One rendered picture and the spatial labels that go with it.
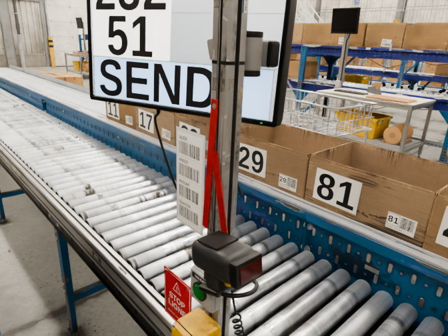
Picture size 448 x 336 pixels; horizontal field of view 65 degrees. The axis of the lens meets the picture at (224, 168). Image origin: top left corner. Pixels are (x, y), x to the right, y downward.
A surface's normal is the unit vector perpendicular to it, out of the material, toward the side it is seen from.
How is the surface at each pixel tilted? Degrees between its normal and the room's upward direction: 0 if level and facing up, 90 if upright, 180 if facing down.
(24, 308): 0
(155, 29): 86
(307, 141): 89
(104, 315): 0
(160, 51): 86
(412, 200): 90
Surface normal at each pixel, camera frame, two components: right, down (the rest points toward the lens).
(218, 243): -0.05, -0.97
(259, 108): -0.46, 0.22
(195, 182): -0.74, 0.20
